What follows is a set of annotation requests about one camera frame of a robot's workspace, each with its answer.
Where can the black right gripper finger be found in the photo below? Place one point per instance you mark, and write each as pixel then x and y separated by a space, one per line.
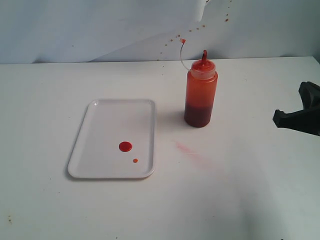
pixel 310 94
pixel 305 121

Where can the red sauce squeeze bottle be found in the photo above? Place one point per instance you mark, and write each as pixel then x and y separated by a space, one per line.
pixel 201 85

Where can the red sauce blob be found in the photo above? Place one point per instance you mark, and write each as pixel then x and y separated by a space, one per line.
pixel 125 146

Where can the white rectangular plastic tray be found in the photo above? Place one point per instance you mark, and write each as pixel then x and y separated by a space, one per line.
pixel 107 123

